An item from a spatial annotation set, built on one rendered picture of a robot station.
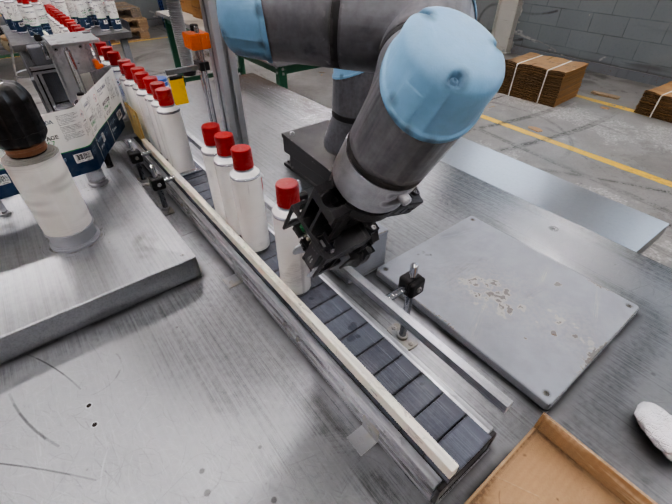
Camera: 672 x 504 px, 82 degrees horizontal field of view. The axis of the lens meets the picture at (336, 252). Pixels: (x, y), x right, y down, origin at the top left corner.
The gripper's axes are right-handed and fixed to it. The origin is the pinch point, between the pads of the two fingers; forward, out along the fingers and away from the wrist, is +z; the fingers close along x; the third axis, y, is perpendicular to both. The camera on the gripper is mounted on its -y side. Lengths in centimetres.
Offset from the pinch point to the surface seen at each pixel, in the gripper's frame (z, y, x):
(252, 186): 7.6, 0.6, -18.5
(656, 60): 123, -541, -62
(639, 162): 105, -322, 18
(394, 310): -2.4, -3.3, 11.4
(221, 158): 9.8, 1.9, -26.8
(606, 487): -5.9, -12.4, 42.8
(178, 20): 17, -10, -70
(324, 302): 11.3, -1.0, 4.1
